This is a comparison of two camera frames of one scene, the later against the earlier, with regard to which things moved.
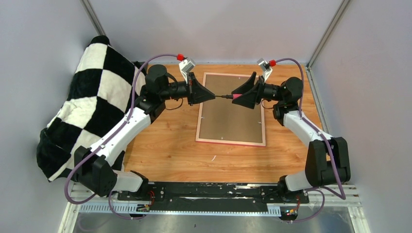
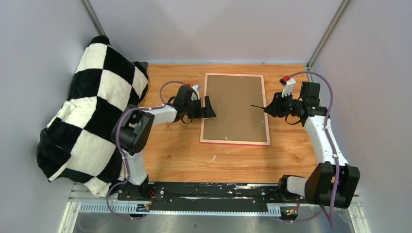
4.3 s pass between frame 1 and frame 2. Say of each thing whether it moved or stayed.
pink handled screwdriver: moved
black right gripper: moved
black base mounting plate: stayed
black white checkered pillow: stayed
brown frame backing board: stayed
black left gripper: moved
